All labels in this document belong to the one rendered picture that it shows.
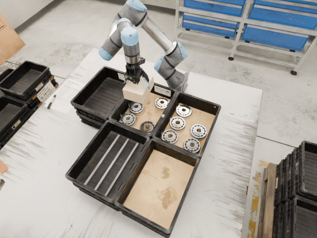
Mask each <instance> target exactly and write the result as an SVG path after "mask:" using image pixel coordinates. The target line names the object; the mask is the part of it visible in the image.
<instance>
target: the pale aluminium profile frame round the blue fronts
mask: <svg viewBox="0 0 317 238"><path fill-rule="evenodd" d="M245 3H247V4H246V7H245V10H244V13H243V14H242V15H241V17H237V16H232V15H227V14H221V13H216V12H211V11H205V10H200V9H194V8H187V7H181V6H180V0H176V11H175V39H174V42H180V43H185V44H190V45H194V46H199V47H203V48H208V49H212V50H216V51H222V52H227V53H231V56H230V57H228V60H230V61H233V60H234V58H233V56H234V54H235V55H240V56H244V57H248V58H253V59H258V60H263V61H268V62H272V63H276V64H281V65H285V66H289V67H294V70H292V71H291V72H290V73H291V74H292V75H296V74H297V71H298V69H299V68H300V66H301V65H302V63H303V62H304V60H305V59H306V57H307V56H308V55H309V53H310V52H311V50H312V49H313V47H314V46H315V45H316V43H317V31H316V30H311V29H306V28H300V27H294V26H289V25H282V24H277V23H271V22H266V21H260V20H255V19H250V18H248V16H249V15H247V14H248V11H249V8H250V4H253V1H252V0H246V2H245ZM179 11H183V12H188V13H193V14H199V15H204V16H209V17H216V18H221V19H226V20H232V21H237V22H240V23H239V25H238V28H239V29H237V32H236V34H237V36H236V39H234V38H230V37H227V36H225V37H224V36H219V35H215V34H208V33H204V32H199V31H194V30H190V29H187V28H186V29H185V28H182V27H181V28H180V26H181V24H182V18H183V17H181V18H179ZM244 23H247V24H252V25H258V26H265V27H270V28H275V29H280V30H285V31H291V32H296V33H301V34H308V35H313V36H315V38H314V39H313V41H312V42H311V43H308V42H306V44H305V46H304V47H303V52H301V51H295V50H288V49H283V48H278V47H273V46H268V45H263V44H259V43H254V42H250V41H243V40H239V38H240V35H241V33H243V30H242V29H244V28H245V24H244ZM181 33H187V34H193V35H198V36H202V37H207V38H212V39H216V40H221V41H226V42H230V43H232V44H233V47H232V48H230V49H227V48H223V47H218V46H214V45H209V44H204V43H200V42H194V41H190V40H185V39H181V38H179V37H180V35H181ZM238 45H246V46H250V47H255V48H260V49H264V50H269V51H275V52H280V53H284V54H289V55H294V56H296V63H293V62H288V61H284V60H279V59H274V58H269V57H264V56H260V55H256V54H251V53H246V52H242V51H238V50H237V48H236V47H237V46H238ZM308 46H309V47H308Z"/></svg>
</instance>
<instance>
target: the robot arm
mask: <svg viewBox="0 0 317 238"><path fill-rule="evenodd" d="M146 10H147V8H146V7H145V6H144V4H143V3H141V2H140V1H139V0H128V1H127V2H126V3H125V5H124V6H123V7H122V8H121V9H120V11H119V12H118V13H117V14H116V16H115V18H114V20H113V22H112V24H111V26H110V32H109V34H108V36H107V38H106V40H105V42H104V44H103V45H102V47H101V48H100V49H99V55H100V56H101V57H102V58H103V59H104V60H106V61H110V60H111V59H112V58H114V56H115V55H116V54H117V53H118V51H119V50H120V49H121V48H122V47H123V49H124V55H125V60H126V66H125V68H126V72H125V73H124V76H125V81H124V83H125V82H126V83H127V82H128V81H131V82H133V84H137V85H138V83H139V82H140V78H141V76H142V78H141V81H142V83H143V89H146V88H148V89H149V90H150V80H149V77H148V75H147V74H146V73H145V71H144V70H143V69H142V67H140V65H141V64H144V63H145V58H143V57H141V56H140V47H139V36H138V32H137V30H136V29H135V28H134V27H133V25H134V26H135V27H139V28H140V29H142V30H143V31H144V32H145V33H146V34H147V35H148V36H149V37H150V38H151V39H152V40H153V41H154V42H155V43H156V44H157V45H158V46H159V47H160V48H161V49H162V50H163V51H164V54H165V56H163V55H162V56H161V57H160V58H159V59H158V60H157V62H156V63H155V65H154V69H155V70H156V72H158V73H159V74H160V75H161V76H162V77H163V78H164V79H165V80H166V82H167V84H168V86H169V87H170V88H173V89H175V88H177V87H178V86H179V85H180V84H181V83H182V82H183V80H184V79H185V75H184V74H183V73H181V72H179V71H177V70H176V69H175V67H176V66H178V65H179V64H180V63H181V62H182V61H183V60H184V59H185V58H186V57H187V52H186V50H185V49H184V47H183V46H182V44H181V43H180V42H178V43H177V42H173V41H171V40H170V39H169V38H168V37H167V36H166V35H165V34H164V32H163V31H162V30H161V29H160V28H159V27H158V26H157V25H156V24H155V23H154V22H153V21H152V20H151V19H150V18H149V17H148V12H147V11H146Z"/></svg>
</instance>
